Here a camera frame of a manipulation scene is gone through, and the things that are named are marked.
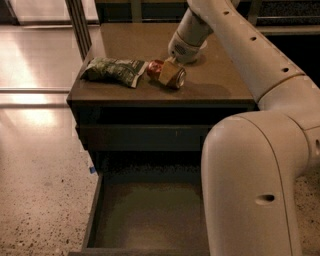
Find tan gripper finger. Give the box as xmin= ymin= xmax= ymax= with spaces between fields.
xmin=158 ymin=58 xmax=183 ymax=86

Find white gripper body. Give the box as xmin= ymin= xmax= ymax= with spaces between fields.
xmin=168 ymin=32 xmax=200 ymax=64

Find red coke can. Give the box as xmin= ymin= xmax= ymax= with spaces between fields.
xmin=146 ymin=60 xmax=186 ymax=90

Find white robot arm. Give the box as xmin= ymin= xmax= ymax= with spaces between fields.
xmin=168 ymin=0 xmax=320 ymax=256

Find dark wooden drawer cabinet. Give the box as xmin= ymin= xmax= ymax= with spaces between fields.
xmin=66 ymin=22 xmax=258 ymax=174

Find closed top drawer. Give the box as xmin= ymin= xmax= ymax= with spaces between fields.
xmin=76 ymin=125 xmax=211 ymax=151

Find white ceramic bowl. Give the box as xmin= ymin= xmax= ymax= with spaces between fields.
xmin=187 ymin=40 xmax=207 ymax=64

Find green chip bag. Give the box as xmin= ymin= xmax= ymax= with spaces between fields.
xmin=81 ymin=57 xmax=148 ymax=88

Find blue tape piece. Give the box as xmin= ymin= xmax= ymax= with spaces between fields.
xmin=89 ymin=166 xmax=96 ymax=174

